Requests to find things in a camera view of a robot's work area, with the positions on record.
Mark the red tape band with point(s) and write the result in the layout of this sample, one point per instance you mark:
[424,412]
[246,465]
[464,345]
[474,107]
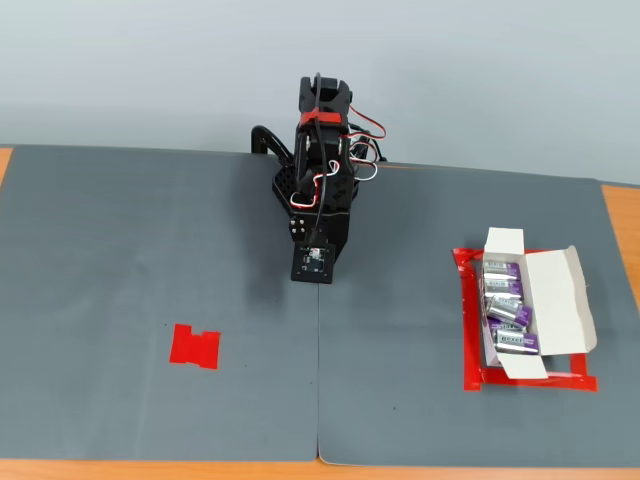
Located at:
[327,118]

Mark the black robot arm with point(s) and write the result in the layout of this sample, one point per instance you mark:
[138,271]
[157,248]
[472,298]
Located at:
[330,145]

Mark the black wrist camera board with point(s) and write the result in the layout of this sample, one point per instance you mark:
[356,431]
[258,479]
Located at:
[313,272]

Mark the red tape frame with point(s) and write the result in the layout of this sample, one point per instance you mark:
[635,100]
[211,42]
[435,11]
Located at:
[470,325]

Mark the purple silver Bexel 9V battery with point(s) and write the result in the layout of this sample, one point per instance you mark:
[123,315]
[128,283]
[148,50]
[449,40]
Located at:
[502,287]
[500,270]
[515,342]
[507,328]
[507,310]

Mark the grey table mat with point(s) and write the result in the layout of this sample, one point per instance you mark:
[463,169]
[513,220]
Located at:
[400,325]
[125,275]

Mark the red tape patch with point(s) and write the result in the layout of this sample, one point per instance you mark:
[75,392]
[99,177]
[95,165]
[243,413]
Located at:
[190,347]

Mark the black table clamp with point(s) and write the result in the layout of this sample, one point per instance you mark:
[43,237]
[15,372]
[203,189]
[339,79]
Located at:
[265,136]

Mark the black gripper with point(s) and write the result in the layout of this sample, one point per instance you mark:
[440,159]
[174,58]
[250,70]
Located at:
[299,226]

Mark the white cardboard box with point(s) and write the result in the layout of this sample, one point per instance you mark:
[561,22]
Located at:
[555,300]

